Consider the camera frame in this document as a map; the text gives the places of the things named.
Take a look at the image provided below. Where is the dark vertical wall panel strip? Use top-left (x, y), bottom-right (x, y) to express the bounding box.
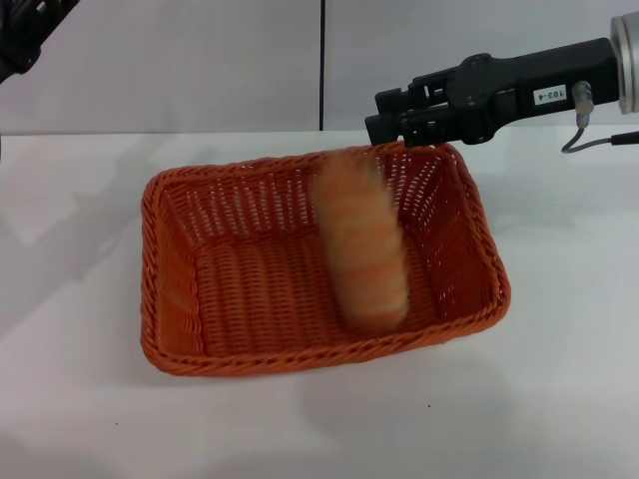
top-left (318, 0), bottom-right (326, 132)

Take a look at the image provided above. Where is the grey right arm cable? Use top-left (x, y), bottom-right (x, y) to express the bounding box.
top-left (560, 80), bottom-right (639, 154)

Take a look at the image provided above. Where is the orange woven plastic basket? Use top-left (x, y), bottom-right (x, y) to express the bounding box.
top-left (139, 141), bottom-right (513, 382)

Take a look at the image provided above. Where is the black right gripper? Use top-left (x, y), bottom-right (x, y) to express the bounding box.
top-left (363, 37), bottom-right (621, 149)

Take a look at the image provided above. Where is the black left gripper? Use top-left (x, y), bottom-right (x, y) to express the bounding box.
top-left (0, 0), bottom-right (81, 85)

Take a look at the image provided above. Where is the striped bread roll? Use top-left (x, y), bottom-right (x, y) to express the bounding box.
top-left (313, 148), bottom-right (411, 334)

